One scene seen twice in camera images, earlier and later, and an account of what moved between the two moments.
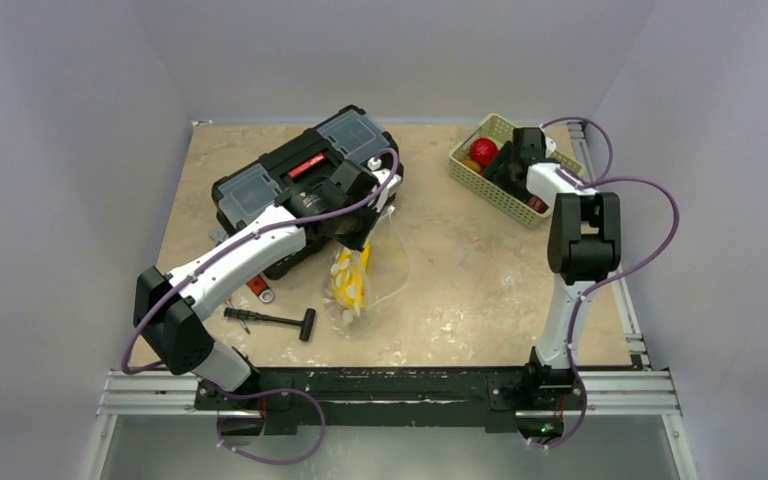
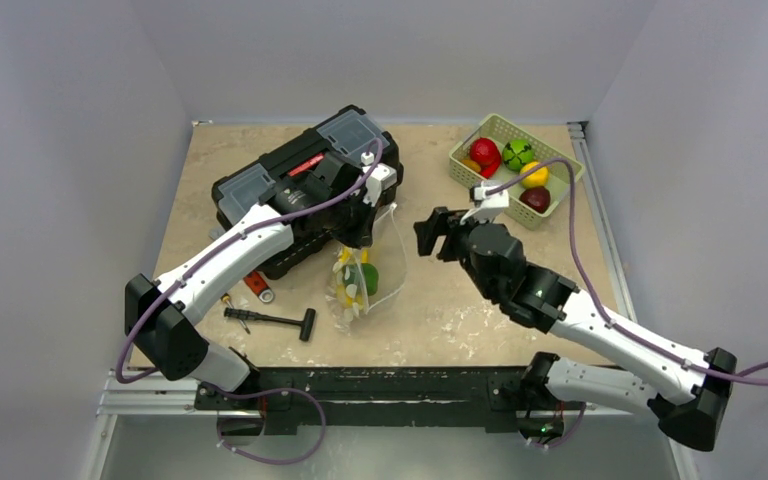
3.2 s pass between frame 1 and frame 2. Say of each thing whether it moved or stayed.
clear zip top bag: stayed
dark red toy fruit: stayed
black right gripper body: moved
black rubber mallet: stayed
